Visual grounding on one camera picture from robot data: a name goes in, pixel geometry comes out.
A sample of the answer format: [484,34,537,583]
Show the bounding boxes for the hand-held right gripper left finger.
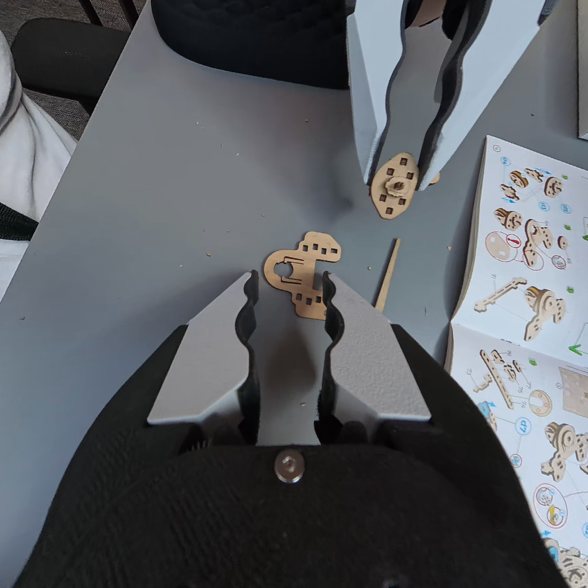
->
[146,270,261,424]

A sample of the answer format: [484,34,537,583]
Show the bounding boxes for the black chair armrest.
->
[11,17,130,103]

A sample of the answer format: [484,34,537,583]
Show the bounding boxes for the black fabric object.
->
[150,0,351,91]

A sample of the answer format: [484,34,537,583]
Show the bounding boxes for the person's white hoodie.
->
[0,31,79,299]

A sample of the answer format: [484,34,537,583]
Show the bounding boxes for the notched wooden part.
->
[264,231,343,321]

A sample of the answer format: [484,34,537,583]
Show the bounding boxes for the wooden disc axle assembly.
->
[369,153,441,221]

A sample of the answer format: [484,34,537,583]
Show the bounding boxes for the black shoulder strap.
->
[0,202,40,242]

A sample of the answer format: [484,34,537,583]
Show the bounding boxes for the thin wooden stick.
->
[374,237,401,310]

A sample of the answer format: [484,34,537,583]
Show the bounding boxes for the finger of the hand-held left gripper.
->
[416,0,548,190]
[346,0,409,187]

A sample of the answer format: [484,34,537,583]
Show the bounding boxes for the illustrated instruction booklet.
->
[443,134,588,588]

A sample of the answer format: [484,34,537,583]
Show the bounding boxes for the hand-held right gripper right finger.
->
[321,271,433,424]

